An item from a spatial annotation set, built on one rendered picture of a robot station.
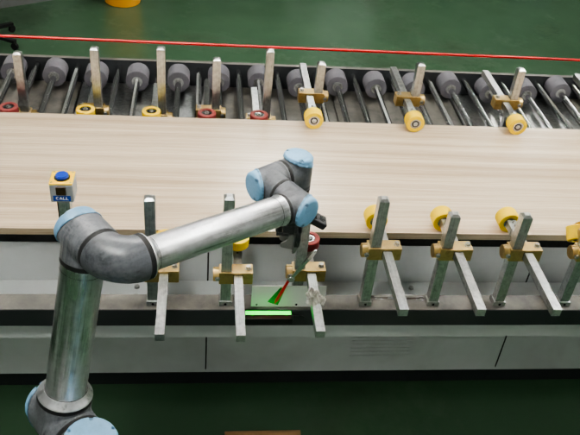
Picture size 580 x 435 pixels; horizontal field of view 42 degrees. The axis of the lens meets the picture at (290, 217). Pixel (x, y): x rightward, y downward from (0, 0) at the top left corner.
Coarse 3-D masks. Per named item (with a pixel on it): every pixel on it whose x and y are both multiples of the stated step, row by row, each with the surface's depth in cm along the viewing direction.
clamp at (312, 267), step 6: (288, 264) 260; (306, 264) 260; (312, 264) 260; (324, 264) 261; (288, 270) 258; (294, 270) 257; (306, 270) 258; (312, 270) 258; (318, 270) 258; (324, 270) 258; (300, 276) 259; (318, 276) 259; (324, 276) 260
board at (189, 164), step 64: (0, 128) 307; (64, 128) 311; (128, 128) 316; (192, 128) 320; (256, 128) 324; (320, 128) 329; (384, 128) 334; (448, 128) 338; (0, 192) 273; (128, 192) 279; (192, 192) 283; (320, 192) 290; (384, 192) 293; (448, 192) 297; (512, 192) 301; (576, 192) 305
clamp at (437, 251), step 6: (432, 246) 259; (438, 246) 258; (456, 246) 259; (462, 246) 259; (432, 252) 259; (438, 252) 258; (444, 252) 258; (450, 252) 258; (468, 252) 258; (438, 258) 259; (444, 258) 259; (450, 258) 259; (468, 258) 260
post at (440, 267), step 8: (448, 216) 252; (456, 216) 250; (448, 224) 252; (456, 224) 251; (448, 232) 253; (456, 232) 254; (448, 240) 255; (448, 248) 258; (440, 264) 262; (432, 272) 268; (440, 272) 264; (432, 280) 268; (440, 280) 266; (432, 288) 269; (440, 288) 269; (432, 296) 271
